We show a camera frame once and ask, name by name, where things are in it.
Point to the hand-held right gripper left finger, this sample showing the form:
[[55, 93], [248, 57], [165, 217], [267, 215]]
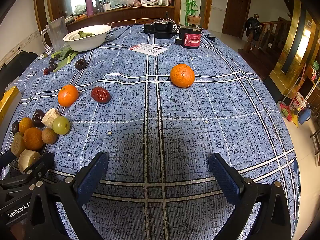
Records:
[[92, 178]]

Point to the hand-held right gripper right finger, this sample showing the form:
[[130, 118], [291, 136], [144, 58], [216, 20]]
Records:
[[225, 177]]

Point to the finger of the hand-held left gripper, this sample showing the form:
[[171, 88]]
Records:
[[7, 157], [40, 163]]

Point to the white sugarcane chunk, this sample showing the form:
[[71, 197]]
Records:
[[28, 159], [50, 117]]

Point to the yellowish sugarcane chunk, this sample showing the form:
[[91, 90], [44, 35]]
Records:
[[17, 144]]

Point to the small orange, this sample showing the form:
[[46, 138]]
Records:
[[33, 139]]

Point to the small dark plum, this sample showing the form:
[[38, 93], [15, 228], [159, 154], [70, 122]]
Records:
[[15, 127]]

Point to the small orange kumquat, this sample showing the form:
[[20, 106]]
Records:
[[25, 125]]

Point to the green round fruit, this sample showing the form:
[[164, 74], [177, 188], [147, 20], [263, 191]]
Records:
[[61, 125]]

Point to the yellow-rimmed white tray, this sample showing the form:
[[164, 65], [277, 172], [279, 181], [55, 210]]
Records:
[[9, 98]]

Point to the medium orange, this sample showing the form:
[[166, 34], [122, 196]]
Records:
[[68, 96]]

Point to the large orange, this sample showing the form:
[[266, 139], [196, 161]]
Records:
[[182, 76]]

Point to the brown longan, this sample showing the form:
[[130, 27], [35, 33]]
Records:
[[49, 136]]

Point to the blue plaid tablecloth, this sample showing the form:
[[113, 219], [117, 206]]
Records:
[[175, 130]]

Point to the red jujube date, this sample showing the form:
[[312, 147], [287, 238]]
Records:
[[100, 95]]

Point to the colourful box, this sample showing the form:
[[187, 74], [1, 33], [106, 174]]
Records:
[[287, 111]]

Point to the dark cherry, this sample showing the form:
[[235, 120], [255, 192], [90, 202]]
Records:
[[46, 71], [51, 61], [53, 67]]

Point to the black sofa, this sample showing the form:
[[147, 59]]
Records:
[[22, 61]]

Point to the blue bucket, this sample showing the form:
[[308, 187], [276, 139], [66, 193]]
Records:
[[303, 116]]

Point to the green vegetable leaves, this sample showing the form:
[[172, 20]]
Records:
[[65, 56]]

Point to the white bowl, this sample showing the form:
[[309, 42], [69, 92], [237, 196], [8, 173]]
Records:
[[86, 41]]

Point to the clear plastic bottle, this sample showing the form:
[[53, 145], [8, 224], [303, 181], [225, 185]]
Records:
[[56, 33]]

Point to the green leaves in bowl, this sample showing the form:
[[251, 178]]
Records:
[[85, 33]]

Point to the white printed card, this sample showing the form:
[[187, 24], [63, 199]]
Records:
[[148, 49]]

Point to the red and black cylinder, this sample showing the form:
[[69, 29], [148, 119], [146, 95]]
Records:
[[191, 37]]

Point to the golden pillar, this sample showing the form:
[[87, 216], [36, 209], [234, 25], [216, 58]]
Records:
[[292, 42]]

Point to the wooden stair railing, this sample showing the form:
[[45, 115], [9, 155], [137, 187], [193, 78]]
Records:
[[275, 32]]

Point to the black jacket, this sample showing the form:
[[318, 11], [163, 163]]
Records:
[[252, 26]]

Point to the wooden block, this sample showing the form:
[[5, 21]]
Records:
[[194, 20]]

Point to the black electric device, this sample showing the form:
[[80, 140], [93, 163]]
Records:
[[160, 28]]

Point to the wooden counter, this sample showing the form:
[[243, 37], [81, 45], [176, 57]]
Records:
[[120, 16]]

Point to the brown wooden door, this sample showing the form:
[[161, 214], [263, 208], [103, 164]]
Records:
[[236, 12]]

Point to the purple bottle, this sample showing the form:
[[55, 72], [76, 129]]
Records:
[[89, 5]]

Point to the white cups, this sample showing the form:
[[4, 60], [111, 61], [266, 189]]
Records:
[[163, 0]]

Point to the green bamboo wall decal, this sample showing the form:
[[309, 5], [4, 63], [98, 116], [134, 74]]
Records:
[[191, 0]]

